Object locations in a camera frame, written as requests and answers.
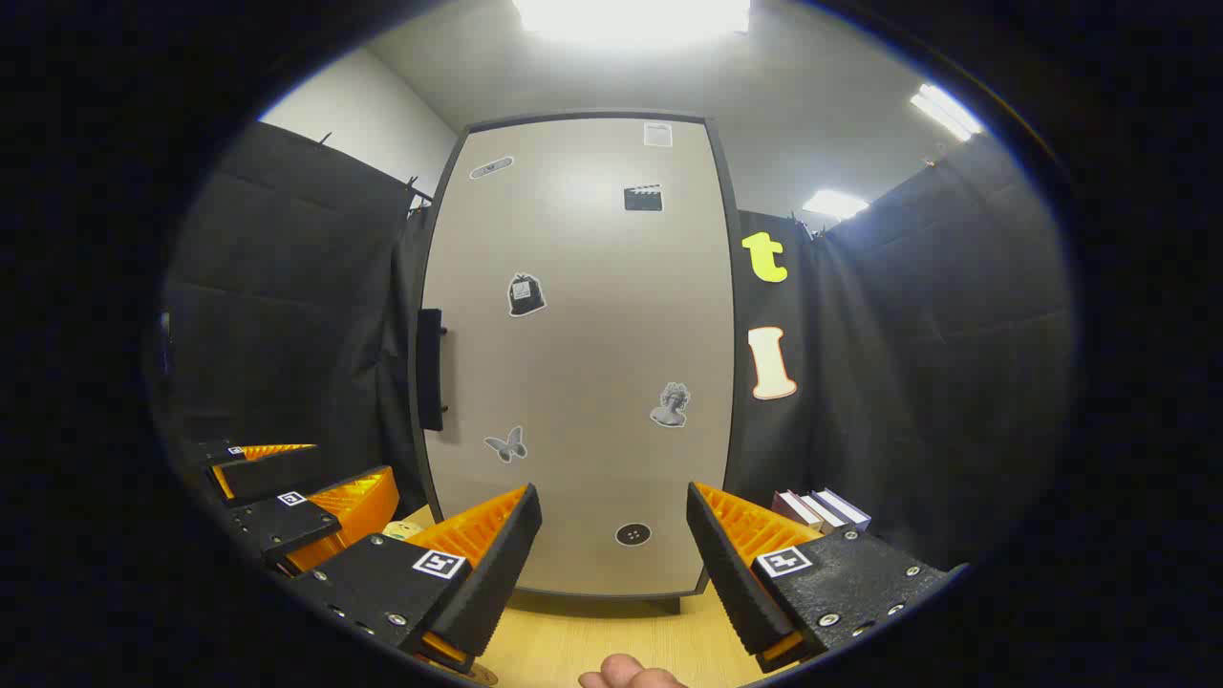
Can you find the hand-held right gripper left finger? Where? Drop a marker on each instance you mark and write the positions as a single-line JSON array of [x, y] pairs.
[[502, 573]]

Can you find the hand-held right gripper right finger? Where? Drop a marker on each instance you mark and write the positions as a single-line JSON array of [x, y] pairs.
[[726, 573]]

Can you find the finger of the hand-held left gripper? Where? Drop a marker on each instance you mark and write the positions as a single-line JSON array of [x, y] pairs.
[[277, 473], [287, 530]]

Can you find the round brown coaster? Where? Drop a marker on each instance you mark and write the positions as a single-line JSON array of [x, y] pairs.
[[482, 677]]

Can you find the grey cabinet door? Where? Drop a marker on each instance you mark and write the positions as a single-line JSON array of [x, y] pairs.
[[573, 334]]

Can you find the cream plush toy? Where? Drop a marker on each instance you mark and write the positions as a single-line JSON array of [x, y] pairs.
[[401, 529]]

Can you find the white cover book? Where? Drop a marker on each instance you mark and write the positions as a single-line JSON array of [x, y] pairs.
[[824, 516]]

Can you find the blue-grey cover book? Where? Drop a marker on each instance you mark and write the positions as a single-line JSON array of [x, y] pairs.
[[846, 506]]

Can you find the black backdrop cloth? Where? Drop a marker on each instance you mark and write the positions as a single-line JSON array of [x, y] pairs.
[[287, 287]]

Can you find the ceiling light panel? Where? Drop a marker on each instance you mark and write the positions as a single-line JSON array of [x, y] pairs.
[[631, 17], [834, 204], [944, 111]]

